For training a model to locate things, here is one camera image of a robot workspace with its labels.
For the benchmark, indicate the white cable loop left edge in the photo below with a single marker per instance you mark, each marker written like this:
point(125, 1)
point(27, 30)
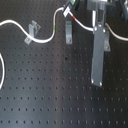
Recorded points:
point(3, 71)

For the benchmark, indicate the grey metal mount block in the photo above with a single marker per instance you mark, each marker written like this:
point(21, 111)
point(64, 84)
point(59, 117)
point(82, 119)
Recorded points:
point(108, 5)

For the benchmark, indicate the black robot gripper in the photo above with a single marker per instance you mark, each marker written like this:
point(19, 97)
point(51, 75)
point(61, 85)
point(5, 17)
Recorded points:
point(73, 4)

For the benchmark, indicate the metal cable clip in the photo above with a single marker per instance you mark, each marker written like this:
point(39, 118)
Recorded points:
point(34, 28)
point(68, 32)

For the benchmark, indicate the long grey metal bracket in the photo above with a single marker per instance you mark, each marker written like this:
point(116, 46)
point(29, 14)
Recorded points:
point(101, 44)

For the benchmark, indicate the left metal cable clip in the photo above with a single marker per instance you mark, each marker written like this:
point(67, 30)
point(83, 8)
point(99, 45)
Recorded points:
point(34, 28)

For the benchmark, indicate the middle metal cable clip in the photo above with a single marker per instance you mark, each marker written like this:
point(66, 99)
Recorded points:
point(68, 32)

